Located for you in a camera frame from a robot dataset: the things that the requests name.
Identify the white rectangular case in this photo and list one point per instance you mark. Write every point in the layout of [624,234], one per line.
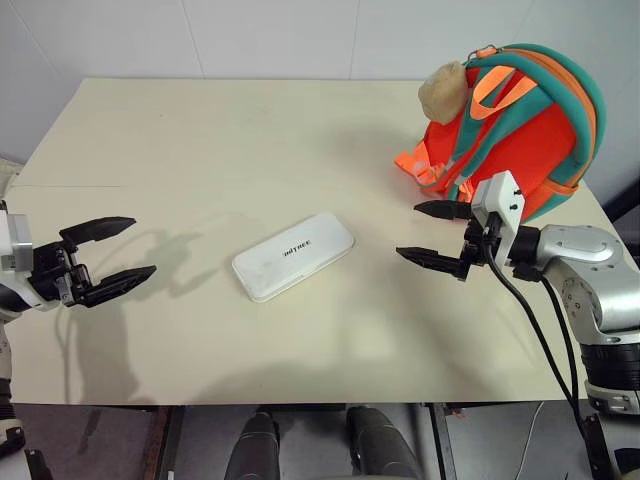
[292,257]

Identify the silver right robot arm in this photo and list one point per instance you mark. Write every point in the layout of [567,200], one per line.
[580,250]

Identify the dark rounded shape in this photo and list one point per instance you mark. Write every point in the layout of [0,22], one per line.
[380,445]
[255,445]

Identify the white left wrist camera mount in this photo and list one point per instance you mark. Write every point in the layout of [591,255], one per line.
[17,240]

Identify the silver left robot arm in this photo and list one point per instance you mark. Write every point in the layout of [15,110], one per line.
[11,300]

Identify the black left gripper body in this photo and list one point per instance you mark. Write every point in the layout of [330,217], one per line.
[55,272]

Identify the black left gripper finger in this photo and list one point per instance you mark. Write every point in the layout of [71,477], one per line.
[120,283]
[102,226]

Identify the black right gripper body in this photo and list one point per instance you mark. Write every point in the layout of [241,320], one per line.
[477,247]

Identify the beige cloth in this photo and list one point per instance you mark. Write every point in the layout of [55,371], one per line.
[442,92]

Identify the orange and teal backpack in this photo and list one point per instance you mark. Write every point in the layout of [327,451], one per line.
[530,135]

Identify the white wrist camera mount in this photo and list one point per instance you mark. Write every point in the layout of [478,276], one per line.
[17,240]
[502,200]

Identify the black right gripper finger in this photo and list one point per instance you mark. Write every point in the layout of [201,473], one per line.
[445,209]
[435,260]

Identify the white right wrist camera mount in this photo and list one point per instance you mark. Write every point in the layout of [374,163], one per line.
[502,200]

